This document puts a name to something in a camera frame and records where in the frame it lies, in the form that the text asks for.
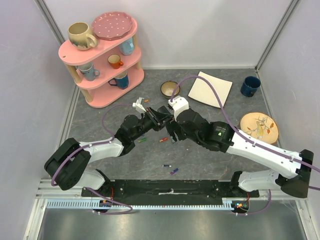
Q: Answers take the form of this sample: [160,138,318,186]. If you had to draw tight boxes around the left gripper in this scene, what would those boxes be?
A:
[131,106,173,141]

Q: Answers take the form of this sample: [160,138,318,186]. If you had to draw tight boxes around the black remote control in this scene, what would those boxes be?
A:
[157,105,174,123]

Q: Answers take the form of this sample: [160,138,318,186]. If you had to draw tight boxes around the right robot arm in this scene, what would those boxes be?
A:
[173,108,314,199]

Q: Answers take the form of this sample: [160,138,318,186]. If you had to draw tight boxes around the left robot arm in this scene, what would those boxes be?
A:
[44,106,172,191]

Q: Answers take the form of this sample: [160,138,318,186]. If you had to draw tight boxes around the beige brown ceramic bowl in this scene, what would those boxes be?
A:
[160,81,178,99]

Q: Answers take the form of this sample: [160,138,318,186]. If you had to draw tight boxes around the white square plate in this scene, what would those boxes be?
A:
[188,71,233,108]

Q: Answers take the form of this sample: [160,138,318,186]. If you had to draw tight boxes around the blue purple battery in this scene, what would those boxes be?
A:
[170,168,179,175]

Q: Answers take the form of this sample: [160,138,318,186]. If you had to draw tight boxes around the dark blue faceted mug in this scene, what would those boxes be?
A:
[108,71,129,90]

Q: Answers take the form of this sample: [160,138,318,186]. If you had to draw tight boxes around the pink three-tier shelf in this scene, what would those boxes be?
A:
[58,19,145,108]

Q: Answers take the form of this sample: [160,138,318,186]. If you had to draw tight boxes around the orange mug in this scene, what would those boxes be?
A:
[107,54,124,69]

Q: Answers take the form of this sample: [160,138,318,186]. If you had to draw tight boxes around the round wooden bird coaster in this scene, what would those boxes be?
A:
[239,112,279,145]

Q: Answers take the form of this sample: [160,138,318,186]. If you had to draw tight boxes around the light blue mug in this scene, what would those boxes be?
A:
[119,37,135,56]

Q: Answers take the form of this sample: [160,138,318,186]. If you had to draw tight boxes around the navy blue cup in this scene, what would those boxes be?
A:
[240,76,261,97]

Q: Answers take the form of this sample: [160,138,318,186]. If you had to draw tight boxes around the grey blue mug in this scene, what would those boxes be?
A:
[78,62,100,82]

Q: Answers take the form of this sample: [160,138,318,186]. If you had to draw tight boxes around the pink polka dot plate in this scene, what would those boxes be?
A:
[91,11,133,41]

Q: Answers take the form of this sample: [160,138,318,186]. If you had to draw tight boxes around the beige ceramic mug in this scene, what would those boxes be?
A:
[68,22,98,51]

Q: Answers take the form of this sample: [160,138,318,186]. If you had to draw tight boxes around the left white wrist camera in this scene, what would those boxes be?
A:
[132,97,146,114]

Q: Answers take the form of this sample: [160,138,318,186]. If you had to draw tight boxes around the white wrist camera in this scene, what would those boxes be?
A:
[132,97,146,114]
[168,95,189,121]

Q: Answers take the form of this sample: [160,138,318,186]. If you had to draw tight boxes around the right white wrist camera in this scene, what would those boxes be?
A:
[168,95,189,121]

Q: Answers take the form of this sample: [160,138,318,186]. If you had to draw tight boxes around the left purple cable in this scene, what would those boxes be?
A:
[50,103,135,215]

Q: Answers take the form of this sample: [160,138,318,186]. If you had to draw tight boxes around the purple cable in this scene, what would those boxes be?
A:
[50,103,135,215]
[169,75,320,216]

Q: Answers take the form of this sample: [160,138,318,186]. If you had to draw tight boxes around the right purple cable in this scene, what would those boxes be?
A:
[169,75,320,216]

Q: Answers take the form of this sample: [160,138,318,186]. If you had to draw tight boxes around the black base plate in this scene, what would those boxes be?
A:
[97,179,260,206]

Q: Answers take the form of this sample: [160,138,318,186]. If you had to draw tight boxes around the white slotted cable duct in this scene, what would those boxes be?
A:
[46,199,234,211]

